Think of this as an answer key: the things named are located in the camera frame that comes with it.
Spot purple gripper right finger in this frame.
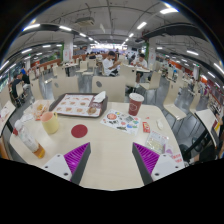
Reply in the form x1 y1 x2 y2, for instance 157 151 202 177
132 143 184 185

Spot person in dark shirt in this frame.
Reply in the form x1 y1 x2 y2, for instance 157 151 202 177
11 71 30 107

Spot red round coaster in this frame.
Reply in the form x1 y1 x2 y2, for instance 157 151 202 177
71 124 88 138

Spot red sauce packet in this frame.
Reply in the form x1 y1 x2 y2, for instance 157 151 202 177
142 122 150 133

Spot red paper cup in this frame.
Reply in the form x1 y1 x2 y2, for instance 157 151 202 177
128 93 144 116

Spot beige chair centre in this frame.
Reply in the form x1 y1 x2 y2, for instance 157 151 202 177
92 76 126 103

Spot yellow plastic cup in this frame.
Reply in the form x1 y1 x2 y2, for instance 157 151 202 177
41 112 59 134

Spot beige chair right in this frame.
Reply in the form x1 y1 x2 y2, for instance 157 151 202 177
163 82 186 128

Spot food wrapper with fries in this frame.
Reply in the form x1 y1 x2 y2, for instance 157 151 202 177
32 100 49 120

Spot plastic bottle with orange drink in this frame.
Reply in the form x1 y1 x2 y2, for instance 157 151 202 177
15 120 45 159

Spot white crumpled tissue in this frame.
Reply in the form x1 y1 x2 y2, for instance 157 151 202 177
156 119 164 130

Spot beige chair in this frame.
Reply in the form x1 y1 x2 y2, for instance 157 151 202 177
163 82 186 128
52 76 79 99
92 76 126 103

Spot dark brown food tray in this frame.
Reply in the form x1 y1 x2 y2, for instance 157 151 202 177
49 93 108 118

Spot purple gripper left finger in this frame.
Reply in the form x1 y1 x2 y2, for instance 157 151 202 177
42 143 91 185

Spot person in white shirt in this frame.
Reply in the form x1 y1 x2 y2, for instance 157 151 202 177
103 51 121 77

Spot clear plastic bag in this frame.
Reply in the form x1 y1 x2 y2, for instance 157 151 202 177
145 131 169 154

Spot beige chair left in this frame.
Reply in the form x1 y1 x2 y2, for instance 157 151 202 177
52 76 79 99

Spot white napkin on tray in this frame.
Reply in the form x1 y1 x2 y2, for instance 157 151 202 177
94 91 106 103

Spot person in white right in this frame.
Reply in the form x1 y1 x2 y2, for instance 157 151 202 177
133 54 147 84

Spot colourful printed leaflet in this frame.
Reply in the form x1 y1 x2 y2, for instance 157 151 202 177
101 109 141 135

